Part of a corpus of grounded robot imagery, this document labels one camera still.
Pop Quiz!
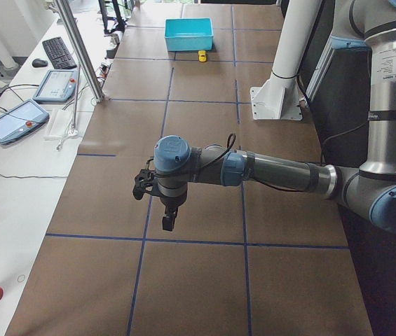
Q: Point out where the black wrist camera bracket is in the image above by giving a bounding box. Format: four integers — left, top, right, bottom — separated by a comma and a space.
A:
132, 169, 162, 200

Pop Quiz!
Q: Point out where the near teach pendant tablet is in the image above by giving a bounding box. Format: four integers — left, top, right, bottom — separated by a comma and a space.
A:
0, 99, 50, 145

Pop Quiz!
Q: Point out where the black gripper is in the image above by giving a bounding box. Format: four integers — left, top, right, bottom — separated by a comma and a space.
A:
160, 194, 186, 231

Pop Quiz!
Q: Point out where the black keyboard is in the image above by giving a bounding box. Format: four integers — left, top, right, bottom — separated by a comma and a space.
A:
42, 36, 77, 69

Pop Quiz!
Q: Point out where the black computer mouse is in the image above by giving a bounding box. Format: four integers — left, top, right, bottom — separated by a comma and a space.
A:
32, 58, 48, 68

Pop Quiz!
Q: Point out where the far teach pendant tablet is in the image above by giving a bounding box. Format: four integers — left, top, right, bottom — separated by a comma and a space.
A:
33, 69, 78, 104

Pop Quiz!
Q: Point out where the aluminium frame profile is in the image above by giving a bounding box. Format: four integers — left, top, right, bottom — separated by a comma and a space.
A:
53, 0, 104, 103

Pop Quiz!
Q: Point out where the yellow beetle toy car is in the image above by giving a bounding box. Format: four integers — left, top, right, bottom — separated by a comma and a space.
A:
198, 50, 207, 62

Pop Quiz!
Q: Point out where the light blue plastic bin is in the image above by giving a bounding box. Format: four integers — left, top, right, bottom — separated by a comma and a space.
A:
164, 17, 214, 52

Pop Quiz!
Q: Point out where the teach pendant tablet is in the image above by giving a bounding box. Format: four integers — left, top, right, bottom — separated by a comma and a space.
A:
33, 69, 78, 104
0, 99, 50, 145

